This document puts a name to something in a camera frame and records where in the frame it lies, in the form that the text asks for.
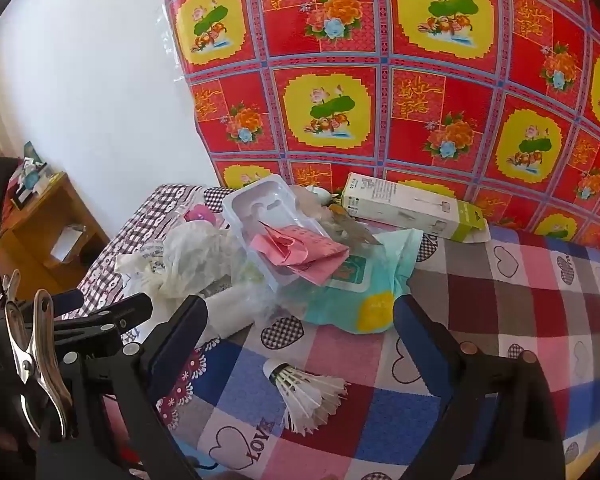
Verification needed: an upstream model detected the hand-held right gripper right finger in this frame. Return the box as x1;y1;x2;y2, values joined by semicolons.
393;293;566;480

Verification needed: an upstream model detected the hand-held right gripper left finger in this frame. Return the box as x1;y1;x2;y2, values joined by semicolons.
35;295;211;480

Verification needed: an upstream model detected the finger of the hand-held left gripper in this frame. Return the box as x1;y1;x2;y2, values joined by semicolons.
52;291;154;333
55;324;131;361

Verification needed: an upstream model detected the white paper towel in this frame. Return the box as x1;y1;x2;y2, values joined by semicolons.
200;282;281;348

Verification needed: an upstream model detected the white plastic bag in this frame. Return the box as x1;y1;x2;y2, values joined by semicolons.
115;220;251;301

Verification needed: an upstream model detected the teal wet wipes pack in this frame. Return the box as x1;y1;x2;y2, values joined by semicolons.
300;228;426;335

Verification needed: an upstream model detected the white feather shuttlecock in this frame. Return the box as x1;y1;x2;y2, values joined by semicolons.
262;358;351;436

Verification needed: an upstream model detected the white and green carton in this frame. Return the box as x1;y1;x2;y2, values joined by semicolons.
341;172;491;243

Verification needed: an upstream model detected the white plastic tray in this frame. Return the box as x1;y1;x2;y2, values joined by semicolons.
222;175;331;291

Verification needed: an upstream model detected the wooden desk with shelves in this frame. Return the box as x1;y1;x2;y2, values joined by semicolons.
0;170;111;286

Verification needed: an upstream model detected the metal spring clip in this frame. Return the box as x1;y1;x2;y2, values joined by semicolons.
0;269;77;442

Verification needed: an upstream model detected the white paper in plastic sleeve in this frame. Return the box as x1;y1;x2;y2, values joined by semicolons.
50;225;88;263

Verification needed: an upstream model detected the green box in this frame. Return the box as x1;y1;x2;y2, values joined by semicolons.
22;140;48;166

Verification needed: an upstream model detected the checked heart bedsheet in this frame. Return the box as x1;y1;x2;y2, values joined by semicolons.
60;184;600;480

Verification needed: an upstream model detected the pink plastic piece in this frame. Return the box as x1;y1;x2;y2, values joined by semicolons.
182;203;222;228

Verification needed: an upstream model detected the clear plastic wrapper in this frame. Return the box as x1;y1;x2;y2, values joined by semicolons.
290;185;381;248

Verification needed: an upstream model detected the pink paper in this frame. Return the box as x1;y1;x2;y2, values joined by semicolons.
250;221;351;287

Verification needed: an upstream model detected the red floral printed cloth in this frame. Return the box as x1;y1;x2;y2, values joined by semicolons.
157;0;600;253

